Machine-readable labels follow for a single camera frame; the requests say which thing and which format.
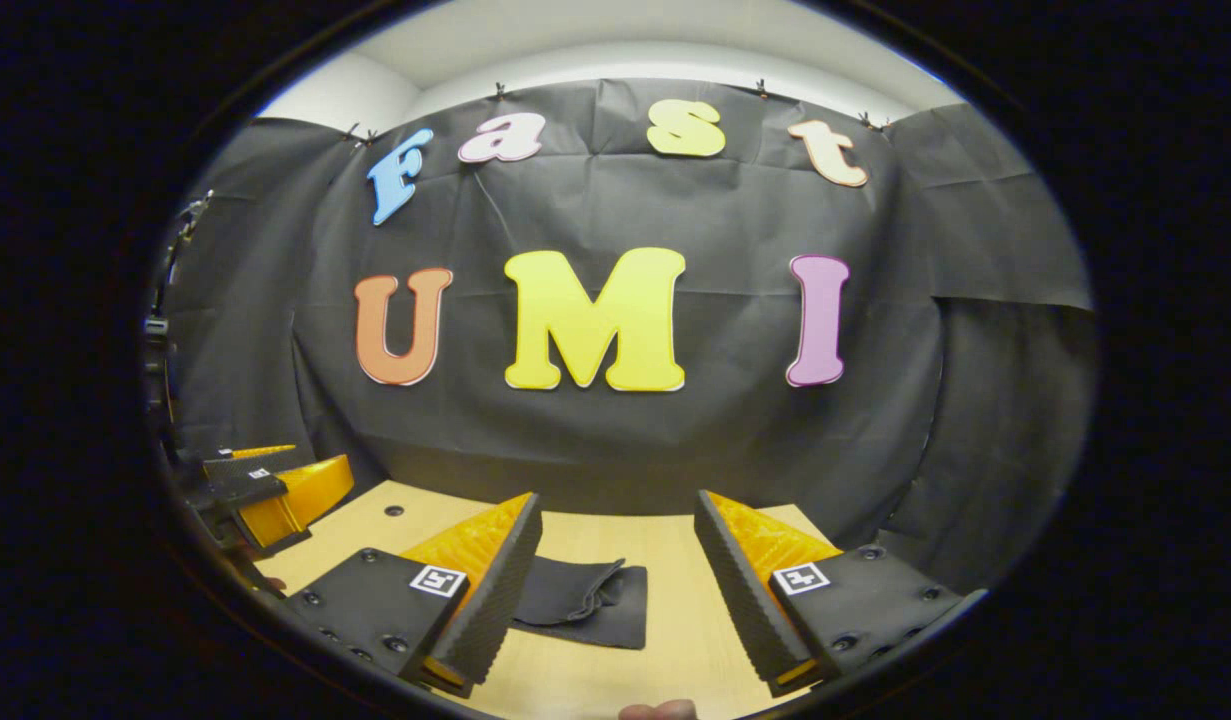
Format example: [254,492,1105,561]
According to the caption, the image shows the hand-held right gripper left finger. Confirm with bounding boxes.
[280,492,544,699]

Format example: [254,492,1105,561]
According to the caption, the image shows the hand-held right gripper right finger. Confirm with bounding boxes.
[695,489,966,698]

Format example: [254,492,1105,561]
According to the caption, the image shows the dark grey jeans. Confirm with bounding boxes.
[512,556,649,651]

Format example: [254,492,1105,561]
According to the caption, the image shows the dark metal stand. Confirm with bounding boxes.
[168,190,216,291]

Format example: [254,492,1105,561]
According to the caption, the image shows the black backdrop cloth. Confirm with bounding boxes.
[160,78,1101,596]

